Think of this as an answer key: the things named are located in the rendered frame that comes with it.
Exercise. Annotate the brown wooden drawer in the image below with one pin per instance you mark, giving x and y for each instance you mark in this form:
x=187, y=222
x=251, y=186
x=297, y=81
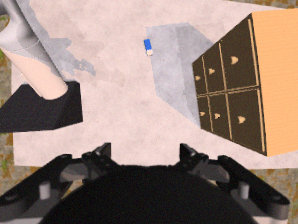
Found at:
x=245, y=108
x=200, y=77
x=219, y=109
x=203, y=105
x=239, y=58
x=214, y=66

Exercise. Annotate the brown wooden chest of drawers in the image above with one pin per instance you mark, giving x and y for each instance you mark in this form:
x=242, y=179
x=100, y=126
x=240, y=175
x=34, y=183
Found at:
x=275, y=38

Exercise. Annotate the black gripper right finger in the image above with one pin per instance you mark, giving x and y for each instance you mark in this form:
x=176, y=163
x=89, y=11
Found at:
x=264, y=203

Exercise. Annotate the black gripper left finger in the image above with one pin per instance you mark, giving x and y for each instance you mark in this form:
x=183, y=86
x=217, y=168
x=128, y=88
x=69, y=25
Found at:
x=30, y=200

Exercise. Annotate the blue eraser with white tip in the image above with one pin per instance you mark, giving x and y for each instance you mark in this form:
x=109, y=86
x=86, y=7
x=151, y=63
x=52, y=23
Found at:
x=148, y=47

